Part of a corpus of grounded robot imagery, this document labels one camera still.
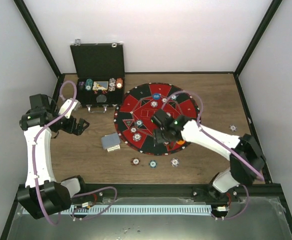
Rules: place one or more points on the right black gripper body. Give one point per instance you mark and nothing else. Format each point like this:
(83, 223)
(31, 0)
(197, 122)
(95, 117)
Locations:
(164, 137)

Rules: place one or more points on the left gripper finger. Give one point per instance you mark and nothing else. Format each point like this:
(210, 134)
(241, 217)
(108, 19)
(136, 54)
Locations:
(80, 128)
(81, 121)

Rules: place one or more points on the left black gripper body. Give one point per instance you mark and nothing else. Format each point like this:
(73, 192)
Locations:
(70, 128)

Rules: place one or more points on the blue poker chip stack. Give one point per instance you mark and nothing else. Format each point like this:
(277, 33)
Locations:
(175, 162)

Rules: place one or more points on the teal poker chip stack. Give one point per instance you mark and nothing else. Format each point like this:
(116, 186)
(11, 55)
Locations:
(153, 164)

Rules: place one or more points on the red poker chip stack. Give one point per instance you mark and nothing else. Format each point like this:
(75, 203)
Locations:
(135, 161)

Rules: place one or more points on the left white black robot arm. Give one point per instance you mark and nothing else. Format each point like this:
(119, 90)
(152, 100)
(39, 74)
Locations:
(42, 195)

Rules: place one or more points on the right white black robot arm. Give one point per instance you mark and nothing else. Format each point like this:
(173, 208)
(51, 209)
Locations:
(244, 155)

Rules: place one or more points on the orange dealer button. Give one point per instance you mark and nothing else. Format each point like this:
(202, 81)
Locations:
(180, 142)

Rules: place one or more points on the black round button in case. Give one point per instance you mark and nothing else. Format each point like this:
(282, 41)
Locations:
(101, 98)

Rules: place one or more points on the blue card deck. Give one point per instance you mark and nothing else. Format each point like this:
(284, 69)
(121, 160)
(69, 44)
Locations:
(110, 140)

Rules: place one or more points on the teal chips in case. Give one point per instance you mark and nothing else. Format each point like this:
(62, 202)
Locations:
(88, 84)

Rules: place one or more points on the card deck in case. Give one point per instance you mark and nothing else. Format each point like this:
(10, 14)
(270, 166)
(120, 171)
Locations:
(100, 85)

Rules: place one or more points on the blue blind button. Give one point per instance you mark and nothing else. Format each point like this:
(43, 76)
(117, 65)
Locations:
(156, 96)

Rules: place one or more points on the round red black poker mat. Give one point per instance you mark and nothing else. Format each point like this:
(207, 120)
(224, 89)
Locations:
(137, 106)

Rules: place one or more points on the orange chips in case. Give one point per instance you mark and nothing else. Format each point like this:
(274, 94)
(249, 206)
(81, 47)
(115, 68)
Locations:
(119, 83)

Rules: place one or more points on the black poker chip case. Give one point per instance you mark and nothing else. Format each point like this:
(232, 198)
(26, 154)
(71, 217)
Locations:
(99, 62)

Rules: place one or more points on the lone blue white chip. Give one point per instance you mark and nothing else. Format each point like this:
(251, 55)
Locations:
(233, 128)

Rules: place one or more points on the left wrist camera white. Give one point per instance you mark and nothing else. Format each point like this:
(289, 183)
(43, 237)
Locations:
(68, 106)

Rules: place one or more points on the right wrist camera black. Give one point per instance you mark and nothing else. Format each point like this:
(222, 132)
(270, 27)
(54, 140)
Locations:
(161, 119)

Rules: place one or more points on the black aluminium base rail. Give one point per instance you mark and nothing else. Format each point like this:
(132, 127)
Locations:
(196, 192)

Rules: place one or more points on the light blue slotted cable duct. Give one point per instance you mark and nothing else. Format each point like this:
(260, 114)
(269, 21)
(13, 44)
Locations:
(188, 209)

